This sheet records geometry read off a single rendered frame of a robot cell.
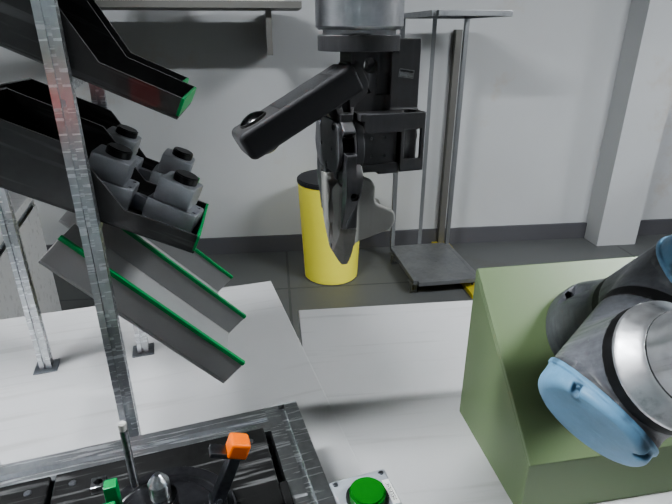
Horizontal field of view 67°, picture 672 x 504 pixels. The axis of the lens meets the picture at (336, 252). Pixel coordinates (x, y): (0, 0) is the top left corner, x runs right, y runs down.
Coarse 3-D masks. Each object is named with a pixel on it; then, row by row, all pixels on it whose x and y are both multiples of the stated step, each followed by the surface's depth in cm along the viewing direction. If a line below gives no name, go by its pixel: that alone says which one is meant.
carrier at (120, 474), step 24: (120, 432) 51; (144, 456) 61; (168, 456) 61; (192, 456) 61; (264, 456) 61; (72, 480) 57; (120, 480) 58; (144, 480) 55; (168, 480) 49; (192, 480) 55; (216, 480) 55; (240, 480) 58; (264, 480) 58
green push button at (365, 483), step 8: (360, 480) 57; (368, 480) 57; (376, 480) 57; (352, 488) 56; (360, 488) 56; (368, 488) 56; (376, 488) 56; (384, 488) 57; (352, 496) 56; (360, 496) 55; (368, 496) 55; (376, 496) 55; (384, 496) 56
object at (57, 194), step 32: (0, 96) 63; (0, 128) 54; (32, 128) 66; (96, 128) 67; (0, 160) 55; (32, 160) 55; (32, 192) 57; (64, 192) 57; (96, 192) 58; (128, 224) 60; (160, 224) 60
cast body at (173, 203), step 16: (176, 176) 63; (192, 176) 64; (160, 192) 63; (176, 192) 63; (192, 192) 63; (144, 208) 64; (160, 208) 64; (176, 208) 64; (192, 208) 66; (176, 224) 64; (192, 224) 64
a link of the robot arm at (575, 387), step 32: (608, 320) 48; (640, 320) 44; (576, 352) 49; (608, 352) 45; (640, 352) 43; (544, 384) 50; (576, 384) 46; (608, 384) 45; (640, 384) 42; (576, 416) 49; (608, 416) 44; (640, 416) 43; (608, 448) 48; (640, 448) 44
